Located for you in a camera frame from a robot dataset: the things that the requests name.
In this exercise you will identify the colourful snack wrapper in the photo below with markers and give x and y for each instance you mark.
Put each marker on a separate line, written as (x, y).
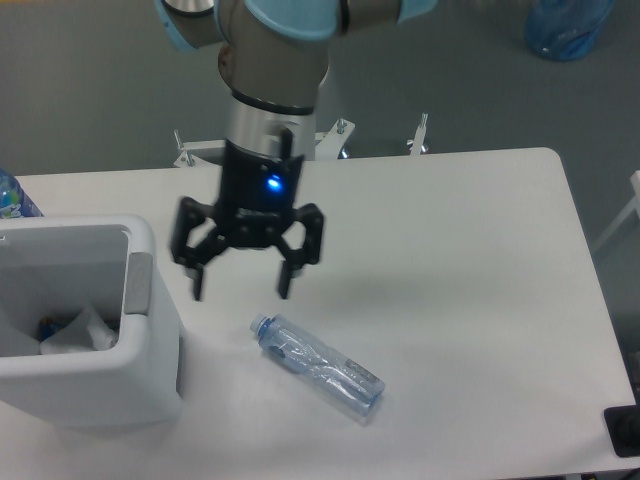
(48, 327)

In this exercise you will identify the blue labelled water bottle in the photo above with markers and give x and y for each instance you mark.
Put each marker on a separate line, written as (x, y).
(15, 203)

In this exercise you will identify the white plastic trash can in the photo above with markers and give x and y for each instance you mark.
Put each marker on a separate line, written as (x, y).
(55, 267)

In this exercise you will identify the white paper tissue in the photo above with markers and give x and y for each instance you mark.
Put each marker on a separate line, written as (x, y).
(87, 332)

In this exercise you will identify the black device at table edge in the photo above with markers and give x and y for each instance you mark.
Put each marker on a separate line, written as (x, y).
(623, 427)

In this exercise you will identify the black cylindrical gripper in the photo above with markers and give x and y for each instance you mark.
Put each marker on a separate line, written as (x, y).
(253, 210)

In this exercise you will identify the clear blue plastic bottle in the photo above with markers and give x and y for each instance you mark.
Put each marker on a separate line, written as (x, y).
(319, 364)

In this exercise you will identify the white frame at right edge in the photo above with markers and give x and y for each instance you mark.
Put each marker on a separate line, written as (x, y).
(629, 211)

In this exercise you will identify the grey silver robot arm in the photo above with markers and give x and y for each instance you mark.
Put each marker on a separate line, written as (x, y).
(273, 58)

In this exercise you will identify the blue plastic bag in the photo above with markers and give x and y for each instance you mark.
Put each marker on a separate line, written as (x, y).
(565, 30)

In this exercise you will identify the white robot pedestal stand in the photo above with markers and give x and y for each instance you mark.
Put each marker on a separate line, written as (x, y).
(328, 145)

